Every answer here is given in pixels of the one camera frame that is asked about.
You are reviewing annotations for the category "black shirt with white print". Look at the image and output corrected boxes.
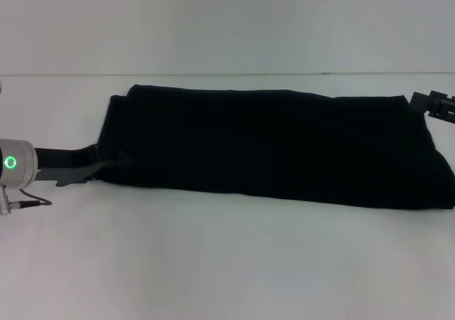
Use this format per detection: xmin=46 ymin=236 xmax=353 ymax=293
xmin=95 ymin=84 xmax=455 ymax=211

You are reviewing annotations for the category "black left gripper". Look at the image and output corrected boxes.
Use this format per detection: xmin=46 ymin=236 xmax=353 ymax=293
xmin=33 ymin=142 xmax=133 ymax=188

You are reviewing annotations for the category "black gripper cable with plug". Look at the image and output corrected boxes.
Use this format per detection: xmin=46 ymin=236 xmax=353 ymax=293
xmin=0 ymin=186 xmax=53 ymax=217

